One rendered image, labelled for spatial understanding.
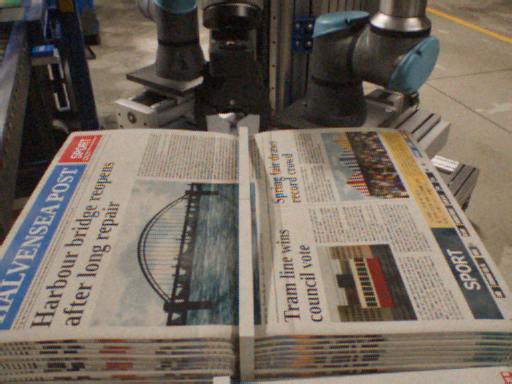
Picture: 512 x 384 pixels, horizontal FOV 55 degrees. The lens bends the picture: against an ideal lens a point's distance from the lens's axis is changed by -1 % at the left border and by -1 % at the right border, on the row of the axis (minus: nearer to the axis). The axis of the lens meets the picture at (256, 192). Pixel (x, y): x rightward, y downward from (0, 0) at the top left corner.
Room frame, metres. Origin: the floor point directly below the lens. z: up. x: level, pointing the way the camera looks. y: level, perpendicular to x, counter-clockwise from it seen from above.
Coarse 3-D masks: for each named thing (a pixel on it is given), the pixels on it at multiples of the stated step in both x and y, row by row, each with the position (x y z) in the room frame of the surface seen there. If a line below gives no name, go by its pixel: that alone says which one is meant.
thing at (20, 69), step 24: (24, 24) 1.96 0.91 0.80; (24, 48) 1.71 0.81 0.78; (0, 72) 1.41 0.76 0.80; (24, 72) 1.58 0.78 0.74; (0, 96) 1.22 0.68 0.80; (24, 96) 1.45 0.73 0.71; (0, 120) 1.07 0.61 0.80; (0, 144) 0.95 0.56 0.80; (0, 168) 0.88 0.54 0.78; (0, 192) 0.82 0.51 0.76; (0, 216) 0.76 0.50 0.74; (0, 240) 0.75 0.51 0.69
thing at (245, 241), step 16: (240, 128) 0.49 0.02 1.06; (240, 144) 0.44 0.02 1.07; (240, 160) 0.40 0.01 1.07; (240, 176) 0.37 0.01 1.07; (240, 192) 0.34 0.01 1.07; (240, 208) 0.32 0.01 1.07; (240, 224) 0.30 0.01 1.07; (240, 240) 0.28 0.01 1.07; (240, 256) 0.27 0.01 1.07; (240, 272) 0.25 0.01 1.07; (240, 288) 0.24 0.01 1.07; (240, 304) 0.23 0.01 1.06; (240, 320) 0.21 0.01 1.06
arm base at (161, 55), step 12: (168, 48) 1.31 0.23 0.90; (180, 48) 1.31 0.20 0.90; (192, 48) 1.32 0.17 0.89; (156, 60) 1.33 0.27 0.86; (168, 60) 1.30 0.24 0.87; (180, 60) 1.31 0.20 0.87; (192, 60) 1.31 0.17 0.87; (204, 60) 1.35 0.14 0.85; (156, 72) 1.32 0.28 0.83; (168, 72) 1.29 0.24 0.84; (180, 72) 1.29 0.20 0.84; (192, 72) 1.30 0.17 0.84
